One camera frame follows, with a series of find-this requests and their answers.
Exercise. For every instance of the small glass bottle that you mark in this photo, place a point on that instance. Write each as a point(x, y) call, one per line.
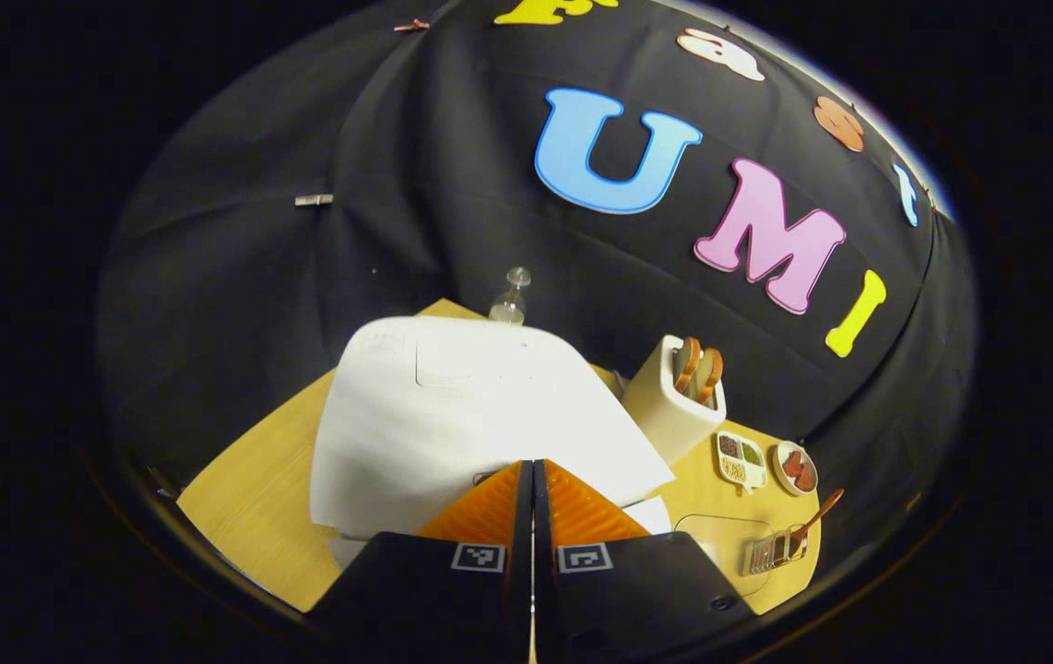
point(508, 304)

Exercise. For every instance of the pile of dark beans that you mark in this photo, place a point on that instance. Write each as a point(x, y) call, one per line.
point(728, 445)

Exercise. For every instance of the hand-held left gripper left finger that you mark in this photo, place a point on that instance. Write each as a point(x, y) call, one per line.
point(434, 599)

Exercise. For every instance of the clear plastic rice box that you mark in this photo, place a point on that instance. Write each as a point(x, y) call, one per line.
point(720, 535)

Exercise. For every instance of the toasted bread slice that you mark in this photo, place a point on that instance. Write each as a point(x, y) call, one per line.
point(709, 373)
point(685, 366)

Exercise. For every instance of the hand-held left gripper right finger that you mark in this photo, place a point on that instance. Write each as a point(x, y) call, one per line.
point(637, 599)

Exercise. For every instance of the red meat piece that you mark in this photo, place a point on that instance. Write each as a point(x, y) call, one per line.
point(805, 477)
point(793, 463)

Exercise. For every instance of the copper clip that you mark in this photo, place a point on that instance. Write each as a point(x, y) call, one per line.
point(411, 26)

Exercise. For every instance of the silver clip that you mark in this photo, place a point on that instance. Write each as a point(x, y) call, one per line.
point(313, 200)

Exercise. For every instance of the white toaster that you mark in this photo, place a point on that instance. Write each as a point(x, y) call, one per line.
point(660, 415)

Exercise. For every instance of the pile of yellow beans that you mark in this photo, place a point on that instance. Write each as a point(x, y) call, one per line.
point(735, 470)

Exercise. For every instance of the white rice cooker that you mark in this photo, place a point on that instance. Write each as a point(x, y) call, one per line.
point(453, 415)

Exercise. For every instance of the black backdrop cloth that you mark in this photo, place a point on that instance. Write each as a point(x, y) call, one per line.
point(397, 138)

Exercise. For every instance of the round white plate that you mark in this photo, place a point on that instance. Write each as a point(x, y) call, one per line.
point(780, 470)

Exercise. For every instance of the pile of green beans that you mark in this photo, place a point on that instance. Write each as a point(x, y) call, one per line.
point(751, 453)

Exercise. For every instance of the brown wooden spoon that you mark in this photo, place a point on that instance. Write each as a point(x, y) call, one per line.
point(817, 516)

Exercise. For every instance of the white divided dish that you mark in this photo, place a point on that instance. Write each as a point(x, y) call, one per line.
point(740, 461)

